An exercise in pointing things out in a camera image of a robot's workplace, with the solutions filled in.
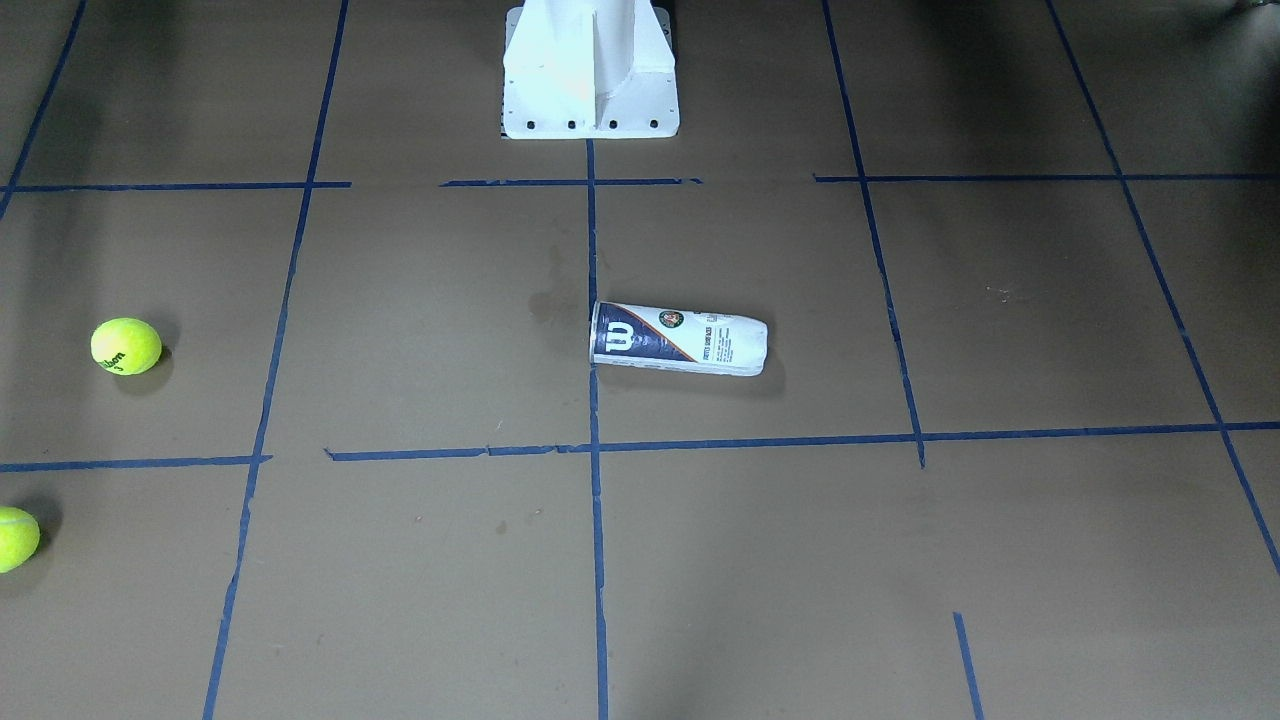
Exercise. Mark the white blue tennis ball can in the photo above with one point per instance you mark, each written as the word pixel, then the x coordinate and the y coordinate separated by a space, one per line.
pixel 672 340

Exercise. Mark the yellow Wilson tennis ball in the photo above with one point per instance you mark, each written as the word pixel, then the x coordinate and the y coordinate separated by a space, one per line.
pixel 126 346

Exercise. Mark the yellow Roland Garros tennis ball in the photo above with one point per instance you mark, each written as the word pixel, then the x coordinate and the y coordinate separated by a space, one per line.
pixel 20 537

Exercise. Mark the white pedestal column base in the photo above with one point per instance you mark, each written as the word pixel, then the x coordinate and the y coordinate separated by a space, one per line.
pixel 589 69

